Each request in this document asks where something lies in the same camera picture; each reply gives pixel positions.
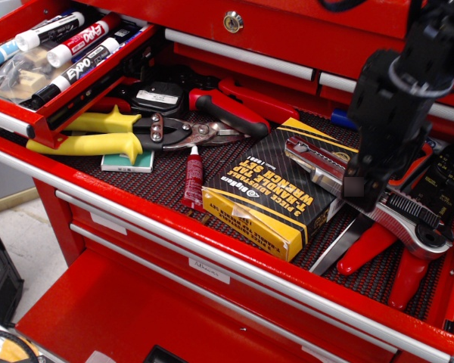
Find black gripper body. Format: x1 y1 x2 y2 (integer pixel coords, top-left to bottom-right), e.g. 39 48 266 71
348 48 439 161

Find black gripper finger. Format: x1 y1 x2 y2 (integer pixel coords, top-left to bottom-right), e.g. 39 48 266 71
378 139 424 206
342 150 381 212

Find silver box cutter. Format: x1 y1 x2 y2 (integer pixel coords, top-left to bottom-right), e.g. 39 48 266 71
285 136 454 260

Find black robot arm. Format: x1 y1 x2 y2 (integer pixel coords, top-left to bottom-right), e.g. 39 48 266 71
342 1 454 212

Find black red drawer liner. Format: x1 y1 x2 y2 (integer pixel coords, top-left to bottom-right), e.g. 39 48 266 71
0 110 454 321

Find black yellow wrench set box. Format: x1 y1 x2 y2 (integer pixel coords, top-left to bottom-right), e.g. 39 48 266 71
202 118 358 262

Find large red open drawer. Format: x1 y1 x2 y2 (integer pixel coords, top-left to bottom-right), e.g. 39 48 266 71
0 130 454 362

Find green white small box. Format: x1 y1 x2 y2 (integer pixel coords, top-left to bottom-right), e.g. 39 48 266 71
101 150 154 173

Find small red upper drawer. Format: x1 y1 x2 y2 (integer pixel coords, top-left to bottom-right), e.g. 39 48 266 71
0 0 166 150

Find blue capped BIC marker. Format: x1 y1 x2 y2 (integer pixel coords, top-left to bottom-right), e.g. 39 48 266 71
330 108 451 155

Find red grey scissors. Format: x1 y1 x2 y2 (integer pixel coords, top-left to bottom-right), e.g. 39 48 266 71
308 140 434 276

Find red black crimping tool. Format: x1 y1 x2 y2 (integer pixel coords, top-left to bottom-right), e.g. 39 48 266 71
188 77 300 138

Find red tool cabinet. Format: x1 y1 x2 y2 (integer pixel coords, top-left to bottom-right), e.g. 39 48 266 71
0 0 454 363

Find red threadlocker tube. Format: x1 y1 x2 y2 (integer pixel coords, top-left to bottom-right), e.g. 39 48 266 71
181 146 204 213

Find brass cabinet lock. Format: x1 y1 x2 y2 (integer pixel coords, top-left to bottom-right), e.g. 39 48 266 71
223 11 244 33

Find black octagonal tape measure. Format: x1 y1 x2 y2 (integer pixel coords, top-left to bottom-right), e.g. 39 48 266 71
129 82 186 117

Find red Expo marker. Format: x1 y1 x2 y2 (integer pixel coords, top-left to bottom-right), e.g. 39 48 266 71
47 12 121 68

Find black Expo marker front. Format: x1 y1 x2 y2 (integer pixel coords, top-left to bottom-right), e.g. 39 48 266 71
31 37 120 109

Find black expo marker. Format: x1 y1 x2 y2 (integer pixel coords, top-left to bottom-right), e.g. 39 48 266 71
31 37 120 109
14 11 85 51

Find clear plastic parts bag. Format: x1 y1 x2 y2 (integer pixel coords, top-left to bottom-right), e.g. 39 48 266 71
0 46 72 104

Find black Expo marker back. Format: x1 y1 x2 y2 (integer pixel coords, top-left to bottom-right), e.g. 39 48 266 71
14 11 85 51

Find yellow sponge object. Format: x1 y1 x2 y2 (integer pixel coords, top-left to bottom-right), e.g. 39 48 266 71
0 339 30 362

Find red handled wire stripper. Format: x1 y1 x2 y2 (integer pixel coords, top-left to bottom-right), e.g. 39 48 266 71
336 142 454 312

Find yellow handled tin snips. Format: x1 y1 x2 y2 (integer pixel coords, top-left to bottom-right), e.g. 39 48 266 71
26 106 247 163

